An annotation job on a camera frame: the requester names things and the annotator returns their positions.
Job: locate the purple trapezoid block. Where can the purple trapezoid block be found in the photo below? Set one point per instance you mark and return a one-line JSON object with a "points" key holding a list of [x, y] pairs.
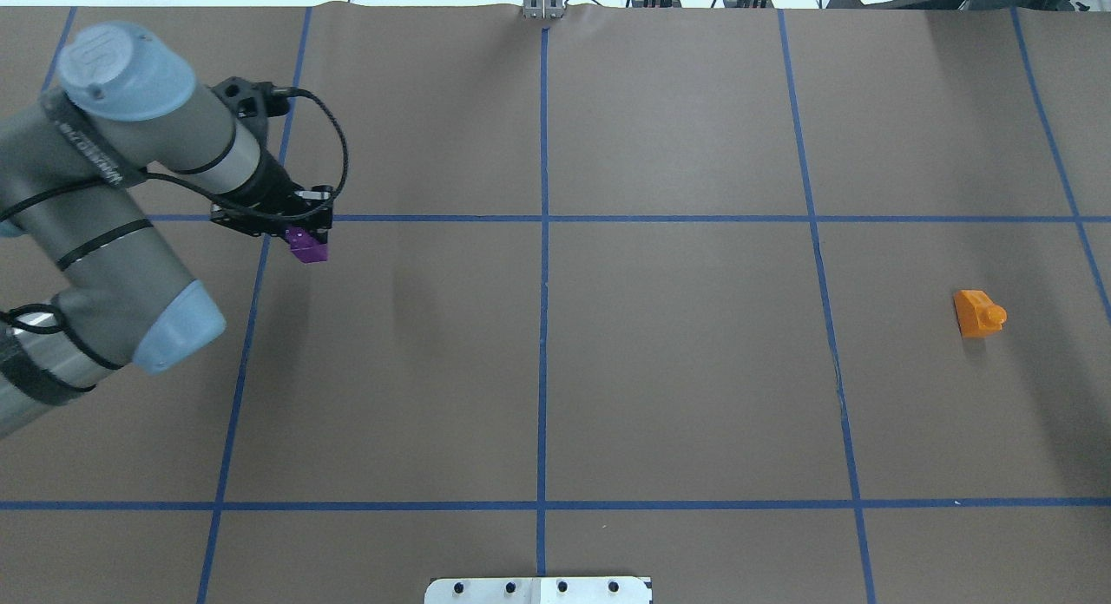
{"points": [[304, 246]]}

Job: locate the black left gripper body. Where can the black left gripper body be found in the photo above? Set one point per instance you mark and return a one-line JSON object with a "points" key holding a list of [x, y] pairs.
{"points": [[276, 190]]}

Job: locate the orange trapezoid block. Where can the orange trapezoid block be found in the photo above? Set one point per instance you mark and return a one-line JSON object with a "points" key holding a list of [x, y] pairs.
{"points": [[977, 315]]}

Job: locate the white camera stand post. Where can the white camera stand post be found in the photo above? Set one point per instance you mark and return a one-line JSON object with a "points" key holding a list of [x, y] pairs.
{"points": [[538, 589]]}

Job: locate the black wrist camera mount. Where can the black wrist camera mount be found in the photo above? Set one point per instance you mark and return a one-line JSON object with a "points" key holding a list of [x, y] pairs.
{"points": [[249, 99]]}

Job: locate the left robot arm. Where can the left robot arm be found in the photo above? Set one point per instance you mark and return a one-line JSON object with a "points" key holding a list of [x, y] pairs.
{"points": [[128, 110]]}

